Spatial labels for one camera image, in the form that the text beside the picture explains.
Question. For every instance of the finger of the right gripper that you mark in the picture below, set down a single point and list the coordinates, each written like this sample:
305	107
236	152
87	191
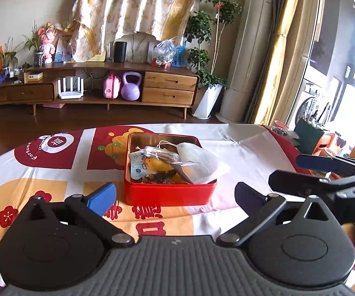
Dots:
340	166
304	185

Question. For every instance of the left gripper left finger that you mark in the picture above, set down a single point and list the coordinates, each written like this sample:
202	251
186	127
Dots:
88	211

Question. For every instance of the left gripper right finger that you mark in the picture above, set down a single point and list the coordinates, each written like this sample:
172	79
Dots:
263	211

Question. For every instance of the blue cartoon face mask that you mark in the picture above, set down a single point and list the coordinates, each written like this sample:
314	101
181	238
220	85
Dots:
139	168

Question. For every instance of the cream knitted cloth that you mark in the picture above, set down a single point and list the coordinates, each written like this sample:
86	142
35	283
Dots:
195	164

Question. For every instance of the yellow plush toy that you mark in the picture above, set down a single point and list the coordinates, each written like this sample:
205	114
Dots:
168	169

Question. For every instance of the clear packet with paper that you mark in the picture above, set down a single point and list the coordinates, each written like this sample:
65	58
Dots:
161	153

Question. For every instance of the red metal tin box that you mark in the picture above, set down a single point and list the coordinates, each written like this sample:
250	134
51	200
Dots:
147	185

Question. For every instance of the white wifi router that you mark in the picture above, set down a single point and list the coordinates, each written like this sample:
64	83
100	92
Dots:
70	88

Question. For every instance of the white standing air conditioner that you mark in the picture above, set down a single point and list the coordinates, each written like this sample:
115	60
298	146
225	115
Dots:
247	60

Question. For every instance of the purple kettlebell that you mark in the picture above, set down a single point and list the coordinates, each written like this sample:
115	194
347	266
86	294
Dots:
130	91

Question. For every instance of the wooden tv cabinet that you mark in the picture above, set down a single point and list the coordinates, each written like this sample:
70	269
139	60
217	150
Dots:
174	87

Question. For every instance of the pink small case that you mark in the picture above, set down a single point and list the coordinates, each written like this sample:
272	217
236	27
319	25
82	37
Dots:
111	87

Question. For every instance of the black cylinder speaker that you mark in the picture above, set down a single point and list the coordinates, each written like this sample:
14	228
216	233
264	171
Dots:
119	51

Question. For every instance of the plastic bag of items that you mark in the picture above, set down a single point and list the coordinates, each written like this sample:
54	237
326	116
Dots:
163	54

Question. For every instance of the potted tree white pot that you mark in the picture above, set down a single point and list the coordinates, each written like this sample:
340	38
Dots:
204	31

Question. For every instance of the pink plush doll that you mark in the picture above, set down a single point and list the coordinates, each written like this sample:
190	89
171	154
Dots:
47	36

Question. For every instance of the yellow curtain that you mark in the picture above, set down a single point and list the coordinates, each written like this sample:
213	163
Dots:
289	46

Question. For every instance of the floral sheet covered tv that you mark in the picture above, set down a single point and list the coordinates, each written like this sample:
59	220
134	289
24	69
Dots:
95	23

